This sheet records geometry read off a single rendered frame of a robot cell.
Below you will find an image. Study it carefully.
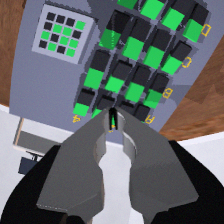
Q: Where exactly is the grey switch panel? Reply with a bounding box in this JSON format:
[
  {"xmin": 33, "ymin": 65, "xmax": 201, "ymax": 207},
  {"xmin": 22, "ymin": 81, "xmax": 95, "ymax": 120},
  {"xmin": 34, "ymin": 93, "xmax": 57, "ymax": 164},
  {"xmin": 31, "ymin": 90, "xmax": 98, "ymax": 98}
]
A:
[{"xmin": 9, "ymin": 0, "xmax": 224, "ymax": 133}]

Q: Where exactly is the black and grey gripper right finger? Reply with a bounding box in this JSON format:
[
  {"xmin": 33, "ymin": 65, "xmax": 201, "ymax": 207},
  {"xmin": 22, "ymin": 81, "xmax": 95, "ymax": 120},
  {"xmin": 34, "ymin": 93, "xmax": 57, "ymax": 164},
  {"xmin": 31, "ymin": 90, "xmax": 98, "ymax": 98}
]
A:
[{"xmin": 113, "ymin": 106, "xmax": 224, "ymax": 224}]

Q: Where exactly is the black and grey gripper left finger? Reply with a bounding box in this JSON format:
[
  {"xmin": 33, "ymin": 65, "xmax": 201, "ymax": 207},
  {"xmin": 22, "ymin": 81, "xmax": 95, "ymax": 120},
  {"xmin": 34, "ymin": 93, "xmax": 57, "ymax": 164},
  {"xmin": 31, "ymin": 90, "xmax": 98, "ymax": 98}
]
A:
[{"xmin": 0, "ymin": 107, "xmax": 113, "ymax": 224}]

